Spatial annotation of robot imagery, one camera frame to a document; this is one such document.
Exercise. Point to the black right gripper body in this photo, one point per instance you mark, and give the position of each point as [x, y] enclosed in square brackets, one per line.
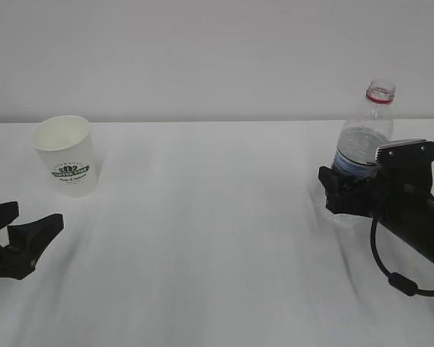
[405, 204]

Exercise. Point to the clear plastic water bottle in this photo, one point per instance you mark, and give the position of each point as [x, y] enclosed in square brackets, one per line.
[369, 126]

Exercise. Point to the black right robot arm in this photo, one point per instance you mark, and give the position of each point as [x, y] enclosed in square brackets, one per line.
[423, 244]

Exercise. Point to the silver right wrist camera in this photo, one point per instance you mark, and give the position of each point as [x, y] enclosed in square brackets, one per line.
[405, 153]

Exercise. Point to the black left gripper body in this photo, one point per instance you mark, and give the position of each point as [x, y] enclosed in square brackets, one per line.
[17, 260]

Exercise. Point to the white paper cup green logo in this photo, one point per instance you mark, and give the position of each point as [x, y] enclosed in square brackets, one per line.
[64, 145]

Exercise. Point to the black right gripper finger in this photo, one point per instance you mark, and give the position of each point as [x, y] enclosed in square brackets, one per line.
[347, 194]

